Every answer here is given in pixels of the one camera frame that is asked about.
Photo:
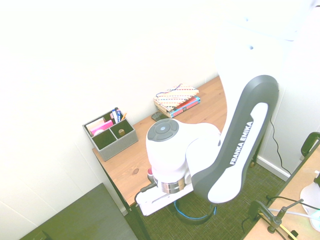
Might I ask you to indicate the grey desk organizer box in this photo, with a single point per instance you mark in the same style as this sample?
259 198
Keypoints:
120 147

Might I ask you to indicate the cream notepad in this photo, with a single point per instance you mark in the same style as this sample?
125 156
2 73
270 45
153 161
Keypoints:
93 124

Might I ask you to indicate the black calculator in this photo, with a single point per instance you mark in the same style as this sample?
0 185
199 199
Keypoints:
158 116

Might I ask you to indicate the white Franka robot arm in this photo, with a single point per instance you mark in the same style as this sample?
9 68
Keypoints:
170 155

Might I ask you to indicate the yellow stick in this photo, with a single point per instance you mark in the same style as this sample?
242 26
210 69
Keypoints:
285 228

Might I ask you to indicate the white tape roll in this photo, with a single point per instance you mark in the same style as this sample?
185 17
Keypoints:
99 132

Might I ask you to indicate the stack of colourful books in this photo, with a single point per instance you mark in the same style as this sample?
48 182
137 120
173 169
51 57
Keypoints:
175 96

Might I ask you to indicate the black clamp stand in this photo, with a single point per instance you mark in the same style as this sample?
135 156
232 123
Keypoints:
265 212

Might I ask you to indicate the red and blue book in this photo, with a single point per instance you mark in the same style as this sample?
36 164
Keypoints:
186 106

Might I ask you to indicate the blue and white marker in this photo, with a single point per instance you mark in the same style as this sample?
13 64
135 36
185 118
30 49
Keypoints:
117 115

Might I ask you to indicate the white lamp base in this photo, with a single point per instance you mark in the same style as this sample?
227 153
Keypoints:
310 195

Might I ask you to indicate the black and blue headphone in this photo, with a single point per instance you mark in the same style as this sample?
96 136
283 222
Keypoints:
190 220

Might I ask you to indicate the small red knob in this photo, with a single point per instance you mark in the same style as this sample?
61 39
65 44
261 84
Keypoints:
150 172

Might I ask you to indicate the black cabinet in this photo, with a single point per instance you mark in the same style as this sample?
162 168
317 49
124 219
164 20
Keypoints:
82 217

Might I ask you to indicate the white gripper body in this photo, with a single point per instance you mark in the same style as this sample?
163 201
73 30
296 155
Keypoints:
160 201

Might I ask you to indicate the orange pencil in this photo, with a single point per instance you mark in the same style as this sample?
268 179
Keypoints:
124 116

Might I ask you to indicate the pink notepad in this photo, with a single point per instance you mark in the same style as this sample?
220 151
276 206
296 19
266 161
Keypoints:
102 126

